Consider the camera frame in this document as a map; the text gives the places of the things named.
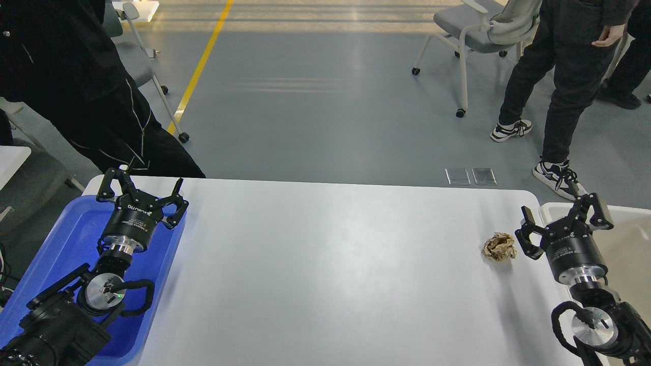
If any person in dark jeans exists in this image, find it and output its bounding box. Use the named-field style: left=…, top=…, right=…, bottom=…
left=490, top=1, right=638, bottom=201

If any person in black clothes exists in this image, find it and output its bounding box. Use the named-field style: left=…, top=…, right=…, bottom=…
left=2, top=1, right=204, bottom=178

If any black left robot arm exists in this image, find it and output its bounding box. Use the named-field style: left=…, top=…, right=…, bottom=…
left=2, top=169, right=189, bottom=365

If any left metal floor plate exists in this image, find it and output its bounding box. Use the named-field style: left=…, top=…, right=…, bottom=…
left=446, top=168, right=470, bottom=186

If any right metal floor plate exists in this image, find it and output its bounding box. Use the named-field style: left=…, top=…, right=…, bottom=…
left=472, top=168, right=497, bottom=186

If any grey white office chair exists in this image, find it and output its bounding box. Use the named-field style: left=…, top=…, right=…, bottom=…
left=411, top=1, right=542, bottom=118

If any brown paper ball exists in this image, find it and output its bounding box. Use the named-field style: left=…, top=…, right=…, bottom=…
left=482, top=232, right=517, bottom=262

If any white side table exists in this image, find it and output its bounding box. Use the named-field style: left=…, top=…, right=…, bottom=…
left=0, top=146, right=31, bottom=190

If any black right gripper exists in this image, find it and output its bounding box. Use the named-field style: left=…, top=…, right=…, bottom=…
left=515, top=192, right=614, bottom=285

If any blue plastic tray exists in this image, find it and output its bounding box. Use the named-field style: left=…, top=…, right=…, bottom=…
left=1, top=195, right=186, bottom=365

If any metal floor plate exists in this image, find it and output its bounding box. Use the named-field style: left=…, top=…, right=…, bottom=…
left=446, top=168, right=470, bottom=186
left=472, top=168, right=497, bottom=186

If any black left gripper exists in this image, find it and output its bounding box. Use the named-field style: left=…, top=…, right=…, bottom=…
left=96, top=167, right=189, bottom=252

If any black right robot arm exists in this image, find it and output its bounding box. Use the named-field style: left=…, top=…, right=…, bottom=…
left=515, top=194, right=650, bottom=365

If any grey chair at left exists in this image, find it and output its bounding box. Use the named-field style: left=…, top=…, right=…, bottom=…
left=103, top=1, right=189, bottom=143

